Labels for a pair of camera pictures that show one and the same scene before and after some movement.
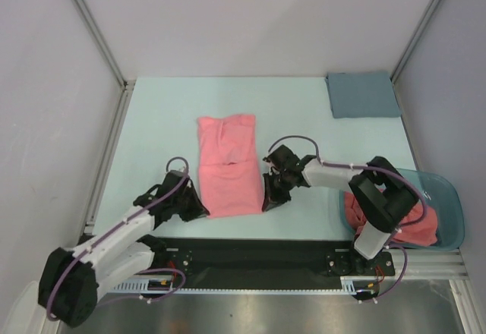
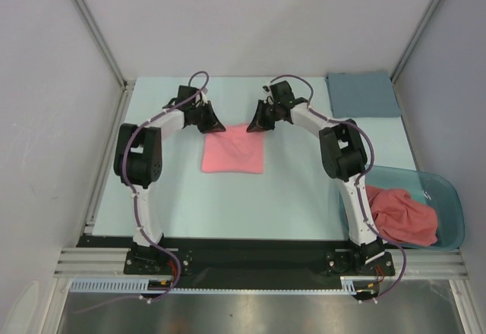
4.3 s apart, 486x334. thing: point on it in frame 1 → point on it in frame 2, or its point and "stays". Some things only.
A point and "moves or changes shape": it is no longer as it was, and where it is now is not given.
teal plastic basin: (440, 194) stays
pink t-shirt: (228, 165) moves or changes shape
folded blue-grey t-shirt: (362, 94) stays
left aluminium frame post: (92, 24) stays
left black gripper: (197, 210) → (212, 124)
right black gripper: (274, 181) → (266, 112)
